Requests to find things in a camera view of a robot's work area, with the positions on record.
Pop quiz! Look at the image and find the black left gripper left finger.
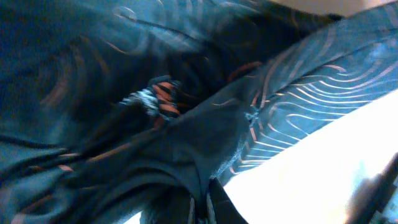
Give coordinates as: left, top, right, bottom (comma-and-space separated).
206, 179, 248, 224

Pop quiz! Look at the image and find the black patterned cycling jersey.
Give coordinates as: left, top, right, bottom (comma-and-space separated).
1, 0, 397, 223

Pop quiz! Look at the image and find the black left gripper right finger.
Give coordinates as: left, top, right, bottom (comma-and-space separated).
346, 154, 397, 224

